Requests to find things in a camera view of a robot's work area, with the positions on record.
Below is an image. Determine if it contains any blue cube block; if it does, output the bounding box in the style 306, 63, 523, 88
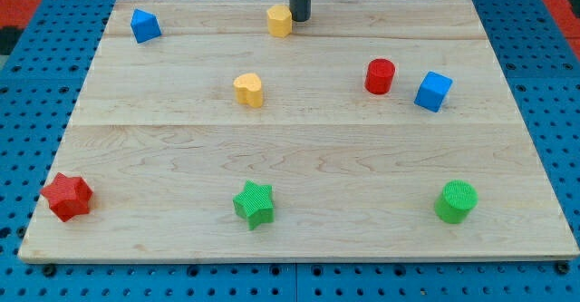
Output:
414, 71, 453, 112

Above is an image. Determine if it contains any yellow heart block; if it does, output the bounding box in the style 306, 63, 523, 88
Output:
233, 73, 264, 108

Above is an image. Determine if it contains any green star block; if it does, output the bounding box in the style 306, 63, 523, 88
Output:
232, 180, 275, 230

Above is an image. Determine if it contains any red cylinder block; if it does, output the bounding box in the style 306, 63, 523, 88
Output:
364, 58, 396, 95

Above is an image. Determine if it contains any yellow hexagon block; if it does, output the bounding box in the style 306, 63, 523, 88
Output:
266, 5, 293, 38

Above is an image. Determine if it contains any wooden board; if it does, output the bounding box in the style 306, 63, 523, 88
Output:
19, 0, 579, 264

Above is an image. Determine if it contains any green cylinder block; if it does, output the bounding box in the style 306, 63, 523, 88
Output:
434, 180, 479, 224

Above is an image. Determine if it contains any red star block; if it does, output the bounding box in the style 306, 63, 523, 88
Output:
40, 172, 93, 222

